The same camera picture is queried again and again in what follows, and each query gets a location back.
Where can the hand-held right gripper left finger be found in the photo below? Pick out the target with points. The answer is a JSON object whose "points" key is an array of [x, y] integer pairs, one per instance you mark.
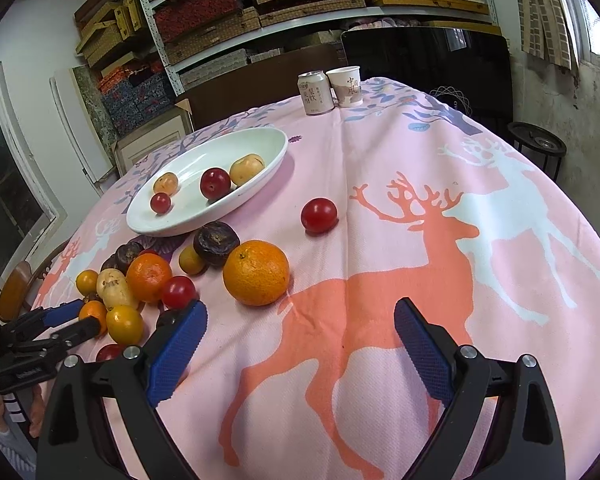
{"points": [[175, 360]]}

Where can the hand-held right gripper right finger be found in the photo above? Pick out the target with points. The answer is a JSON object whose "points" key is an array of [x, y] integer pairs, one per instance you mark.
{"points": [[422, 355]]}

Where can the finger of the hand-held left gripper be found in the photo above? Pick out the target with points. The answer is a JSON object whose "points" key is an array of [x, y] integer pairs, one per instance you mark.
{"points": [[62, 312], [77, 331]]}

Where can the small orange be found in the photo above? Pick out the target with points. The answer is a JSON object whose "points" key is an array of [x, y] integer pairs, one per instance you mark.
{"points": [[96, 311]]}

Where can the small dark purple passion fruit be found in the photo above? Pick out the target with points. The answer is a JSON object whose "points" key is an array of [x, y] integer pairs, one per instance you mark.
{"points": [[170, 318], [110, 263], [129, 255]]}

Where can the pale spotted oblong fruit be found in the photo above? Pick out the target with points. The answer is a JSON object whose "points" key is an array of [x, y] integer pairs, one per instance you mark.
{"points": [[114, 287]]}

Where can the large orange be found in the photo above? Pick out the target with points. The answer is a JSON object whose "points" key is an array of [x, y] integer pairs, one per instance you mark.
{"points": [[256, 273]]}

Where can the red plum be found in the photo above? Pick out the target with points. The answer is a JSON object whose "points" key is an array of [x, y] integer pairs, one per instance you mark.
{"points": [[319, 215], [215, 183]]}

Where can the white oval plate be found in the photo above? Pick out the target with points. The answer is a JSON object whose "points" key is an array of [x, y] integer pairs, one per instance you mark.
{"points": [[230, 142]]}

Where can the person's left hand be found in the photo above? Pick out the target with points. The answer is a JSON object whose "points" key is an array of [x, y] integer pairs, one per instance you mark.
{"points": [[0, 412]]}

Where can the red cherry tomato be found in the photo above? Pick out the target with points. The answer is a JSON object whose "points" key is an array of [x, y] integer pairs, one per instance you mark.
{"points": [[109, 353], [178, 292]]}

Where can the yellow-orange round fruit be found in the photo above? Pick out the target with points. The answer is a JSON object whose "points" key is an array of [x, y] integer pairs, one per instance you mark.
{"points": [[124, 324]]}

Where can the brown wooden chair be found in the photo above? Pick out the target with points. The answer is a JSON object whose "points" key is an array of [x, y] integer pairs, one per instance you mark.
{"points": [[14, 292]]}

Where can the orange mandarin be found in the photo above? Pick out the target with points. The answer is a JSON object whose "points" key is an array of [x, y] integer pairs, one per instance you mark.
{"points": [[149, 277]]}

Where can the small red fruit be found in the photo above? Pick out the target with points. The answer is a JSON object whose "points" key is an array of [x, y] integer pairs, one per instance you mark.
{"points": [[148, 252], [160, 202]]}

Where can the pink deer print tablecloth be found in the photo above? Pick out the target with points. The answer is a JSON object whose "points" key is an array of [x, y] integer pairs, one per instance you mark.
{"points": [[360, 270]]}

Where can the large dark purple passion fruit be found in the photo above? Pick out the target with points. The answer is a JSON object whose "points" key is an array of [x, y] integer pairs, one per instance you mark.
{"points": [[216, 243]]}

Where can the white framed glass door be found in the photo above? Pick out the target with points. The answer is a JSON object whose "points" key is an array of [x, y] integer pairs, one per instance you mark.
{"points": [[10, 170]]}

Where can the small orange-yellow fruit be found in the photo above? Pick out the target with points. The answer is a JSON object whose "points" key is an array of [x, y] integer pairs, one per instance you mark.
{"points": [[165, 183]]}

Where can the white leaning board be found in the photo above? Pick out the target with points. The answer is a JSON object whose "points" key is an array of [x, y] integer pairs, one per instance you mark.
{"points": [[70, 120]]}

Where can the pale yellow round fruit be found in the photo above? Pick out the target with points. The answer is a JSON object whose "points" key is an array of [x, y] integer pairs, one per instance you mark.
{"points": [[246, 170]]}

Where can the pile of blue patterned boxes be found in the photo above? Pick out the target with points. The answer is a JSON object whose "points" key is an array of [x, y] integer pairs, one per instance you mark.
{"points": [[130, 100]]}

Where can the black round stool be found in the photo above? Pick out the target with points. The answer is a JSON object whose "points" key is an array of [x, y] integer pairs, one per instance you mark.
{"points": [[537, 145]]}

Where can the white paper cup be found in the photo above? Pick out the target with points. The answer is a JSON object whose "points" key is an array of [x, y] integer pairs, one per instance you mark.
{"points": [[346, 87]]}

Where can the pile of yellow boxes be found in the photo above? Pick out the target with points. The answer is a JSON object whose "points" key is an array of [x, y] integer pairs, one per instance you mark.
{"points": [[105, 35]]}

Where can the dark brown wooden cabinet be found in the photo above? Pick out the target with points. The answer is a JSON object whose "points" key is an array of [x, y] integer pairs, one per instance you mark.
{"points": [[250, 85]]}

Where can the stack of woven flat boxes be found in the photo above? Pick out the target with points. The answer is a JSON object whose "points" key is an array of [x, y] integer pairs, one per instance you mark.
{"points": [[205, 10]]}

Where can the white metal shelf rack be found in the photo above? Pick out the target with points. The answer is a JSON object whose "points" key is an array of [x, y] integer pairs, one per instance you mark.
{"points": [[290, 22]]}

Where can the hanging bamboo slat mat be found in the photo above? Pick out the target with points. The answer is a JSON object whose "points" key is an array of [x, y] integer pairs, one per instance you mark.
{"points": [[545, 10]]}

